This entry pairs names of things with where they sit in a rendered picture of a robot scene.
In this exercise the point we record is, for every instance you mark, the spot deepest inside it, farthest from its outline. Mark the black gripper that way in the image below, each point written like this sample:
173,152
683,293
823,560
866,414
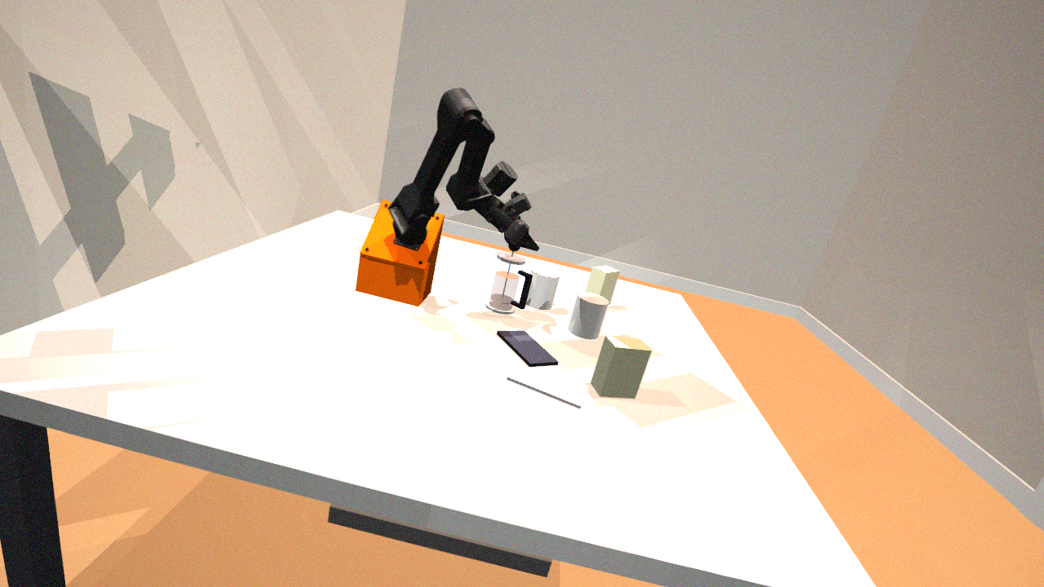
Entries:
516,233

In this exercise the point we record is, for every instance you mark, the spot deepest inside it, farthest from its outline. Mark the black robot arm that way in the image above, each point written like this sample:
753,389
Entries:
458,120

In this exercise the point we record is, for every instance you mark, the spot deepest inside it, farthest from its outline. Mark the grey cylinder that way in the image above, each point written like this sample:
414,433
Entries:
543,287
588,315

